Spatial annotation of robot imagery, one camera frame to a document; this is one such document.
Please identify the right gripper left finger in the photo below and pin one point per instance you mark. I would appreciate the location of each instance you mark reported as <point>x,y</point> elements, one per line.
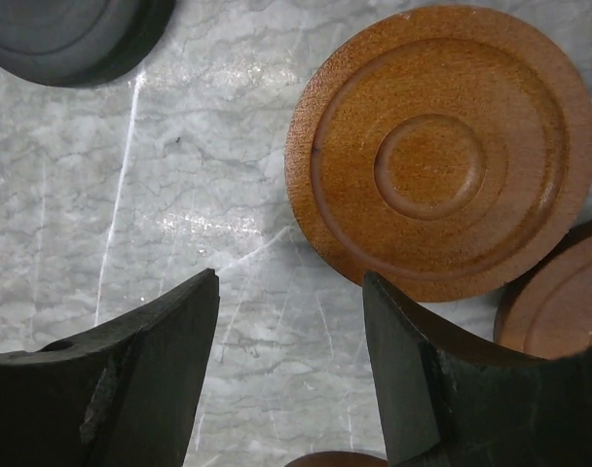
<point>124,393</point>

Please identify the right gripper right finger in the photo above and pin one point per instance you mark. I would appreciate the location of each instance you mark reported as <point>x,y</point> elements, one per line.
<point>449,398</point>

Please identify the wooden coaster six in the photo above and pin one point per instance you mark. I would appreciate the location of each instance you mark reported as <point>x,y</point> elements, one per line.
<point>335,458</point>

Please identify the wooden coaster four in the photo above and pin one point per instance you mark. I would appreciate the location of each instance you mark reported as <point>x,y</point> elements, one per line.
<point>547,313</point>

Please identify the wooden coaster three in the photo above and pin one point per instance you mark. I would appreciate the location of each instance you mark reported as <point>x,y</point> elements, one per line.
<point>448,148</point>

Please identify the black stand of purple microphone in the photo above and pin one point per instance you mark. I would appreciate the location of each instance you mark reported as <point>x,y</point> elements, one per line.
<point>79,44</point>

